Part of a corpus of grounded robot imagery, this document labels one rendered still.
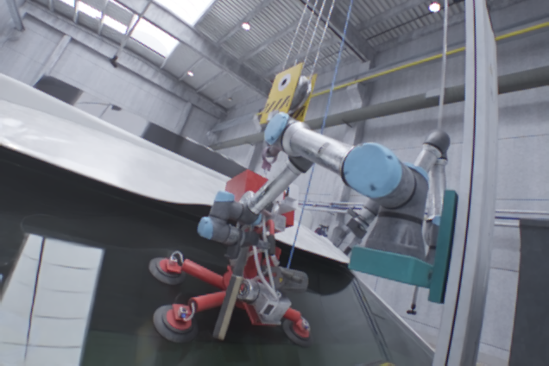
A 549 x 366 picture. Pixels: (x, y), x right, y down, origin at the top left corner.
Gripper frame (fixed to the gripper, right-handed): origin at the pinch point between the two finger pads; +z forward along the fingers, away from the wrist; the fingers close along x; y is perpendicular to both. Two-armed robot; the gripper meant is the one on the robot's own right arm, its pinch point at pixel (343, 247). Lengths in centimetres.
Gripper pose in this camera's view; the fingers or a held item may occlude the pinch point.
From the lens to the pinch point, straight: 137.7
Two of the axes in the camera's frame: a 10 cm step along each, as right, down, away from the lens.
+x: 5.0, 5.2, 6.9
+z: -6.3, 7.7, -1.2
